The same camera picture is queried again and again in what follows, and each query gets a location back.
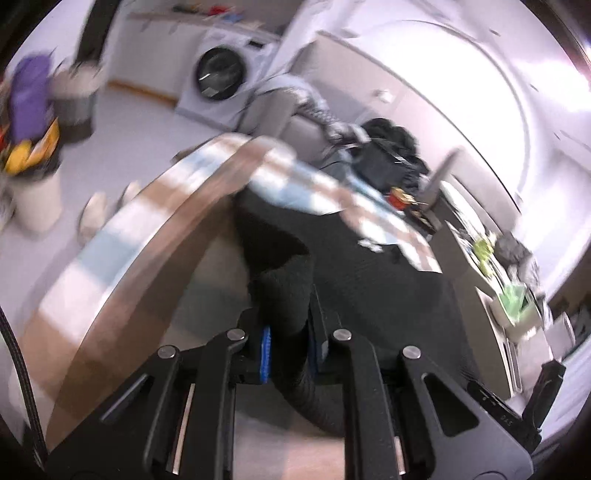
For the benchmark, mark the green plastic bag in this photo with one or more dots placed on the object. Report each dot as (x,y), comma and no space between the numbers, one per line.
(515,297)

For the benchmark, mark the brown and blue checked tablecloth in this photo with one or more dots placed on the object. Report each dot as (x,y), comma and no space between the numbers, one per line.
(152,258)

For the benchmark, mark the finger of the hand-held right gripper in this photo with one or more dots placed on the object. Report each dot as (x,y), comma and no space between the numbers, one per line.
(491,402)
(549,392)

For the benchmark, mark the red bowl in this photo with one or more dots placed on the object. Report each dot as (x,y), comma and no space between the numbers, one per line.
(397,199)

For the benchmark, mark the white waste bin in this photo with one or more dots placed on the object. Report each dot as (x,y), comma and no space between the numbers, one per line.
(37,203)

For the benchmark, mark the black knit sweater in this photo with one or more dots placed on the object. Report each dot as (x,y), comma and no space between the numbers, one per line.
(369,286)

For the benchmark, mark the dark door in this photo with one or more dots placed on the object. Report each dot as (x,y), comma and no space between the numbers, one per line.
(92,32)

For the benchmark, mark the yellow bag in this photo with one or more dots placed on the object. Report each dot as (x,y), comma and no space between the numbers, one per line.
(21,157)

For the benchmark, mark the white washing machine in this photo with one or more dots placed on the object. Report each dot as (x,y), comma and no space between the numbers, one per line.
(217,76)

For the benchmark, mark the grey sideboard cabinet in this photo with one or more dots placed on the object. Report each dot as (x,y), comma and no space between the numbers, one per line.
(466,267)

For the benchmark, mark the grey cloth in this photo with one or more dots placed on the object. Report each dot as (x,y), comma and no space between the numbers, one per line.
(510,251)

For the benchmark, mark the black jacket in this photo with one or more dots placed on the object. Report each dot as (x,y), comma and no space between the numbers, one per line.
(392,134)

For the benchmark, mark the grey sofa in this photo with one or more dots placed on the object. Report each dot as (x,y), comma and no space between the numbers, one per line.
(272,115)

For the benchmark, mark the white bowl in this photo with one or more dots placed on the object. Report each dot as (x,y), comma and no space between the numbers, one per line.
(503,318)

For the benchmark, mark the grey blanket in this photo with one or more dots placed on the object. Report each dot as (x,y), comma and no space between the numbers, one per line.
(295,90)

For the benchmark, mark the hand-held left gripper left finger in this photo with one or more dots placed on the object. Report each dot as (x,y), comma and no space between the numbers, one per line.
(264,355)

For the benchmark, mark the black food tray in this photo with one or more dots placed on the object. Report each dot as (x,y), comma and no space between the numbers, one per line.
(422,217)

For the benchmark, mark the purple bag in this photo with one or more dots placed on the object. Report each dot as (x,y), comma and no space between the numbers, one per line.
(30,92)

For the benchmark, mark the woven laundry basket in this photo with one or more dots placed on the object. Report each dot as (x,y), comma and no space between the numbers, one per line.
(74,101)

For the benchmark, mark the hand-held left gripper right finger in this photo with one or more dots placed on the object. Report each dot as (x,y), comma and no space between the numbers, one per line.
(314,355)

